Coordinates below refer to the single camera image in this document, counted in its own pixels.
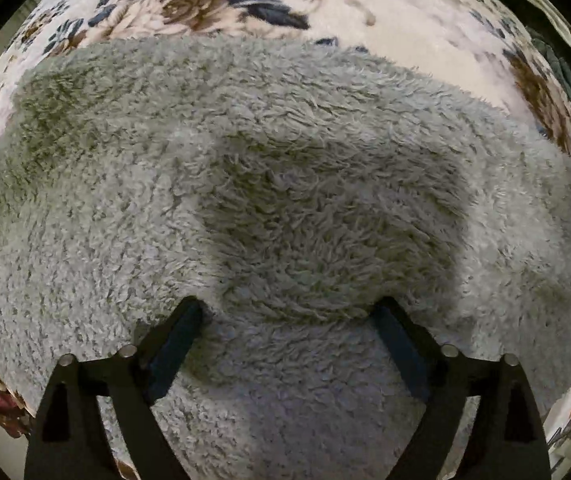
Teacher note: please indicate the grey fluffy fleece pants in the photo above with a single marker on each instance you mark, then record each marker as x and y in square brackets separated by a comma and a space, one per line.
[288, 186]

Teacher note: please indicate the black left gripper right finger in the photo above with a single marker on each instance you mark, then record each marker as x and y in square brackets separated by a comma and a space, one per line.
[507, 439]

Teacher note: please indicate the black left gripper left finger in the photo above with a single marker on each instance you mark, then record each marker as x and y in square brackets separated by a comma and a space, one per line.
[69, 440]

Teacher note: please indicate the floral and checkered bed blanket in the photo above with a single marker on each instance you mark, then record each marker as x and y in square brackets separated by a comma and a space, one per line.
[481, 46]

